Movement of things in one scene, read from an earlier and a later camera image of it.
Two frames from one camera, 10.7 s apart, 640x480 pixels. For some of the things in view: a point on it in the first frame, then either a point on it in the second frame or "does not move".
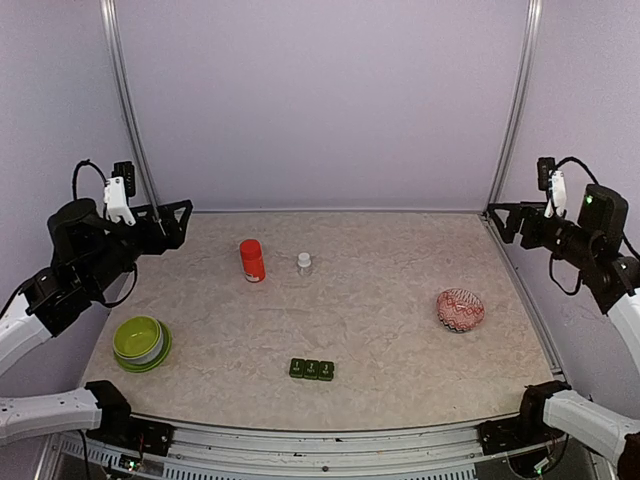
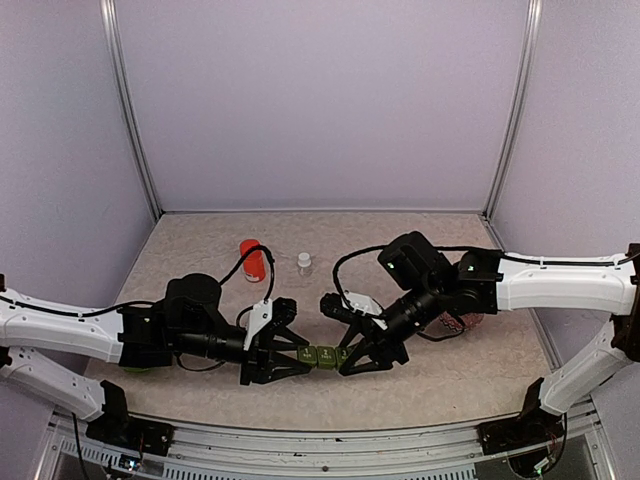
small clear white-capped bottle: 304,261 does not move
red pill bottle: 251,252 does not move
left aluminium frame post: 109,11 does not move
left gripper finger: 176,230 -> 279,337
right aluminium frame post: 532,23 does not move
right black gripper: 534,212 -> 378,344
